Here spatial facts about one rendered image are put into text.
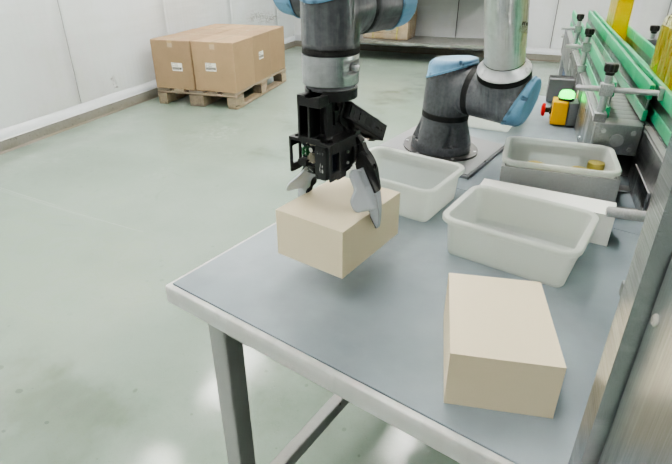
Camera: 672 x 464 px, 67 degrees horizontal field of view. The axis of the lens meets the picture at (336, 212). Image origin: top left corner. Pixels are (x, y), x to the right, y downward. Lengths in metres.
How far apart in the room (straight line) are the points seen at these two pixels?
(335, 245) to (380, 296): 0.13
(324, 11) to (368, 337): 0.42
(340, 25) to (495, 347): 0.41
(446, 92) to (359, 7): 0.61
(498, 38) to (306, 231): 0.60
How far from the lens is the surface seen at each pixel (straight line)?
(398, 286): 0.80
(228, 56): 4.54
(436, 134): 1.27
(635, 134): 1.28
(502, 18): 1.10
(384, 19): 0.72
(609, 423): 0.49
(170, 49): 4.81
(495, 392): 0.62
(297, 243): 0.75
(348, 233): 0.70
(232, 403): 0.98
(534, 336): 0.63
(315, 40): 0.65
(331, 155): 0.66
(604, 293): 0.89
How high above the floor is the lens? 1.21
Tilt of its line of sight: 27 degrees down
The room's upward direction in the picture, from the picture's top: straight up
